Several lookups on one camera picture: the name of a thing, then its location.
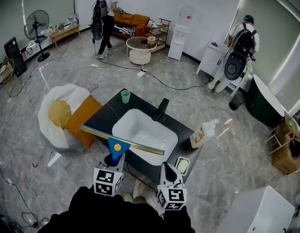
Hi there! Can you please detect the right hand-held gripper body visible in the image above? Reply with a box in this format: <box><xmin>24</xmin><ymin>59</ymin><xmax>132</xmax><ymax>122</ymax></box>
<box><xmin>156</xmin><ymin>181</ymin><xmax>188</xmax><ymax>211</ymax></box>

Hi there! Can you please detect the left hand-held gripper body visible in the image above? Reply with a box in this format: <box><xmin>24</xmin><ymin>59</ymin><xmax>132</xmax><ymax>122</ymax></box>
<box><xmin>93</xmin><ymin>163</ymin><xmax>124</xmax><ymax>198</ymax></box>

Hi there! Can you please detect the blue and gold squeegee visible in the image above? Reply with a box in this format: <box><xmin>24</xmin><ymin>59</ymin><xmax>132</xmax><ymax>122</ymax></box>
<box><xmin>80</xmin><ymin>124</ymin><xmax>166</xmax><ymax>167</ymax></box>

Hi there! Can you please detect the person's right forearm black sleeve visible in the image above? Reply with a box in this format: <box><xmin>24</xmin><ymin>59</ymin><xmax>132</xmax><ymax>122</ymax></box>
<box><xmin>161</xmin><ymin>206</ymin><xmax>196</xmax><ymax>233</ymax></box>

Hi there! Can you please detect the person's left forearm black sleeve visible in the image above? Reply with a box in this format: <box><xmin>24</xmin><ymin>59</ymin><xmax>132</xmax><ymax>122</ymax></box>
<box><xmin>67</xmin><ymin>185</ymin><xmax>126</xmax><ymax>229</ymax></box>

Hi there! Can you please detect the white soap dish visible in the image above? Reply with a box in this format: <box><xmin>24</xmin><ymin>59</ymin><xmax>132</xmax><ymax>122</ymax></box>
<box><xmin>174</xmin><ymin>156</ymin><xmax>191</xmax><ymax>176</ymax></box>

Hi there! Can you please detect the white sink basin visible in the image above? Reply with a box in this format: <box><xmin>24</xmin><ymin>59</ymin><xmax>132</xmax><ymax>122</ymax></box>
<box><xmin>112</xmin><ymin>109</ymin><xmax>179</xmax><ymax>166</ymax></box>

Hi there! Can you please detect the person's black clothing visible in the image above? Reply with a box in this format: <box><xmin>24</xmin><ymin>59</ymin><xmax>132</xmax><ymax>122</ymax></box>
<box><xmin>38</xmin><ymin>185</ymin><xmax>196</xmax><ymax>233</ymax></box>

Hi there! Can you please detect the black vanity cabinet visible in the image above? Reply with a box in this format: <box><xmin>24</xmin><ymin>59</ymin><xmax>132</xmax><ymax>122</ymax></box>
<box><xmin>83</xmin><ymin>88</ymin><xmax>204</xmax><ymax>179</ymax></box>

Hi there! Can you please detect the white bottle orange label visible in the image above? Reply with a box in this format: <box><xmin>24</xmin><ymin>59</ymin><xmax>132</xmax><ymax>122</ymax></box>
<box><xmin>189</xmin><ymin>122</ymin><xmax>216</xmax><ymax>149</ymax></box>

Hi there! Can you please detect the orange cushion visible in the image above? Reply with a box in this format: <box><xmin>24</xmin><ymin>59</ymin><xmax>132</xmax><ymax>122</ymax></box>
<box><xmin>64</xmin><ymin>95</ymin><xmax>103</xmax><ymax>148</ymax></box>

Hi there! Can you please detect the black faucet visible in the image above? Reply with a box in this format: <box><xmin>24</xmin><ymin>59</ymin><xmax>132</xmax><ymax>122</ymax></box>
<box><xmin>152</xmin><ymin>98</ymin><xmax>170</xmax><ymax>122</ymax></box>

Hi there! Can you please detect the green cup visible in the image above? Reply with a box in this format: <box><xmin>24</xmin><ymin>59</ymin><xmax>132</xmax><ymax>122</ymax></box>
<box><xmin>120</xmin><ymin>89</ymin><xmax>131</xmax><ymax>104</ymax></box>

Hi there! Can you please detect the clear toothbrush holder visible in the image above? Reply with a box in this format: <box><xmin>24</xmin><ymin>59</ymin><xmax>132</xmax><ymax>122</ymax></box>
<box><xmin>210</xmin><ymin>117</ymin><xmax>234</xmax><ymax>140</ymax></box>

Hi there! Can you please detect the white and yellow bean bag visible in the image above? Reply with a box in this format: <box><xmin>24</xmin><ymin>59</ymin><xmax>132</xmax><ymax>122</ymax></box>
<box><xmin>37</xmin><ymin>83</ymin><xmax>93</xmax><ymax>150</ymax></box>

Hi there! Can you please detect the black trash bin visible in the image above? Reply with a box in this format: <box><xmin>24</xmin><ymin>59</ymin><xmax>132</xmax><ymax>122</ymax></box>
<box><xmin>228</xmin><ymin>93</ymin><xmax>246</xmax><ymax>111</ymax></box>

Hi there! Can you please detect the round white coffee table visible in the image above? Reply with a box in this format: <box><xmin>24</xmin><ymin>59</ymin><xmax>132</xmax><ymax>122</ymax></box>
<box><xmin>126</xmin><ymin>36</ymin><xmax>158</xmax><ymax>66</ymax></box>

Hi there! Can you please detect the wooden rack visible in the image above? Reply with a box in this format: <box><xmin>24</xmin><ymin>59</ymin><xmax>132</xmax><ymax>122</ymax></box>
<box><xmin>262</xmin><ymin>110</ymin><xmax>299</xmax><ymax>155</ymax></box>

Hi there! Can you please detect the cardboard box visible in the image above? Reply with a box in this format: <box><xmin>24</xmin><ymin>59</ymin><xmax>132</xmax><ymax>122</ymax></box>
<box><xmin>270</xmin><ymin>120</ymin><xmax>300</xmax><ymax>175</ymax></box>

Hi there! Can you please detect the dark green bathtub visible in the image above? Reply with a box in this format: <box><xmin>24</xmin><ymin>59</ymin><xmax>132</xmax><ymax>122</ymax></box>
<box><xmin>245</xmin><ymin>73</ymin><xmax>290</xmax><ymax>127</ymax></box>

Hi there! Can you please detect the wooden spool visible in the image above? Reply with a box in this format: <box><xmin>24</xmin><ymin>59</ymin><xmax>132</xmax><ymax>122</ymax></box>
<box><xmin>145</xmin><ymin>35</ymin><xmax>157</xmax><ymax>49</ymax></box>

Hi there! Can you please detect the white cabinet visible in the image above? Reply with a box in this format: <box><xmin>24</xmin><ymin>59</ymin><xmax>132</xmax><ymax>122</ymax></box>
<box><xmin>196</xmin><ymin>40</ymin><xmax>229</xmax><ymax>78</ymax></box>

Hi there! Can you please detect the striped black and white cloth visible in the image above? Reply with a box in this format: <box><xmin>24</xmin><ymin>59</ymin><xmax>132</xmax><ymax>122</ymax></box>
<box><xmin>113</xmin><ymin>24</ymin><xmax>136</xmax><ymax>36</ymax></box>

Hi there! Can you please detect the white water dispenser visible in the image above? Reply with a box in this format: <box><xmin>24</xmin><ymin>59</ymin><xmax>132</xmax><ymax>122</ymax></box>
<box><xmin>167</xmin><ymin>5</ymin><xmax>197</xmax><ymax>61</ymax></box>

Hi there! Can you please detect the wooden bench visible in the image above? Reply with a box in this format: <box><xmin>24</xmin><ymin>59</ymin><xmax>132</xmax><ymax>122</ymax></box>
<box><xmin>48</xmin><ymin>24</ymin><xmax>81</xmax><ymax>50</ymax></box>

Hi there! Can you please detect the black tower case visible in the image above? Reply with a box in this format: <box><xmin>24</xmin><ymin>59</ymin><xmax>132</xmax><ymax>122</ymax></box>
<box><xmin>3</xmin><ymin>36</ymin><xmax>28</xmax><ymax>78</ymax></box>

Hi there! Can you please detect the orange sofa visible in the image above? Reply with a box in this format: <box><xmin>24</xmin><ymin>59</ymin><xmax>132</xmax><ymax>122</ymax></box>
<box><xmin>112</xmin><ymin>12</ymin><xmax>152</xmax><ymax>39</ymax></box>

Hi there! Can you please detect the clutter of items on bench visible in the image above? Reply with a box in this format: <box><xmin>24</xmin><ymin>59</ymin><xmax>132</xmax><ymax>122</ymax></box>
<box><xmin>52</xmin><ymin>14</ymin><xmax>80</xmax><ymax>33</ymax></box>

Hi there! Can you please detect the black standing fan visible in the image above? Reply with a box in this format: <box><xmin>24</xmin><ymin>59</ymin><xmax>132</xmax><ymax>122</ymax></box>
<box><xmin>24</xmin><ymin>9</ymin><xmax>51</xmax><ymax>63</ymax></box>

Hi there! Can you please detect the black floor cable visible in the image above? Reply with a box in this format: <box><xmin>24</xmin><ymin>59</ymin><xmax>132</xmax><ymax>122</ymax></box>
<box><xmin>92</xmin><ymin>37</ymin><xmax>215</xmax><ymax>91</ymax></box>

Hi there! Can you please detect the yellow hose coil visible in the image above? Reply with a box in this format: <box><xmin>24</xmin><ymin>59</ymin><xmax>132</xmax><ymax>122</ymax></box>
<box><xmin>0</xmin><ymin>58</ymin><xmax>16</xmax><ymax>83</ymax></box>

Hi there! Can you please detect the gold frame shelf cart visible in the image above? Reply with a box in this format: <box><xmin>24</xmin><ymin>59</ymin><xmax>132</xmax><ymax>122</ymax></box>
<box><xmin>148</xmin><ymin>17</ymin><xmax>173</xmax><ymax>51</ymax></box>

